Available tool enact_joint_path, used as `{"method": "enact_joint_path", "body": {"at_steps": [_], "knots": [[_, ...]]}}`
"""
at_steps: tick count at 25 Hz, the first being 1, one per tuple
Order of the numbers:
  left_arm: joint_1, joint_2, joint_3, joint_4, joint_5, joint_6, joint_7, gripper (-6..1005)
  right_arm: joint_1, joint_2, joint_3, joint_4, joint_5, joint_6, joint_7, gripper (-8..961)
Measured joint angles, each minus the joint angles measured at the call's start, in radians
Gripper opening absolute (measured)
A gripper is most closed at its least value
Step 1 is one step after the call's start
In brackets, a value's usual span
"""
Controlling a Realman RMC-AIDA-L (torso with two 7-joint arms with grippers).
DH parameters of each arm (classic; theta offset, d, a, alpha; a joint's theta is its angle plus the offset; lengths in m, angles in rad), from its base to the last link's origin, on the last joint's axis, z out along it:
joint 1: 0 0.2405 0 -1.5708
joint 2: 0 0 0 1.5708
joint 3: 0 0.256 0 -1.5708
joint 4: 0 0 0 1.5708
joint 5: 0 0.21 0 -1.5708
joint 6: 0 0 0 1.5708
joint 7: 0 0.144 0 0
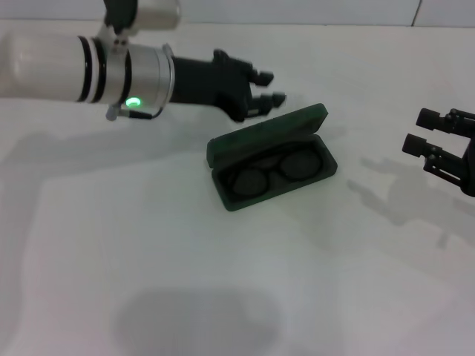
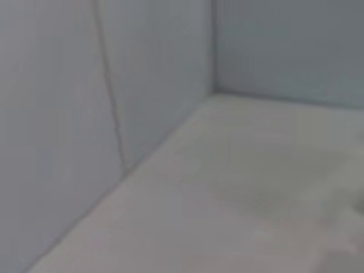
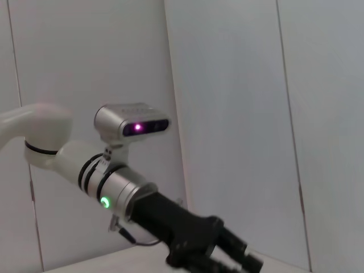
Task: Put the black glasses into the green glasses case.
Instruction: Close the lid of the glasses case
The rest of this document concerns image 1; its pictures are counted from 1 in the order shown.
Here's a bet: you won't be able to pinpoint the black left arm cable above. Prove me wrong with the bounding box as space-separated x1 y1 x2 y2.
105 103 166 122

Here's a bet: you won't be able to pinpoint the black glasses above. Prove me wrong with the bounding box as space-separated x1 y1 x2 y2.
229 152 324 197

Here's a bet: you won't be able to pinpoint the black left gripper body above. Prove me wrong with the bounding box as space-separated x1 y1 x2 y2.
167 47 257 124

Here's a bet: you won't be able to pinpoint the green glasses case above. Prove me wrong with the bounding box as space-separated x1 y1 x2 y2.
206 102 339 213

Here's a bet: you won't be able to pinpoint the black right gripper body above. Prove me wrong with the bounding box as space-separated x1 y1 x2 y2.
459 136 475 198

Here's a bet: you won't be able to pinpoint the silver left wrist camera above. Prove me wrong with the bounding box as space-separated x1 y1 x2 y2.
102 0 183 38

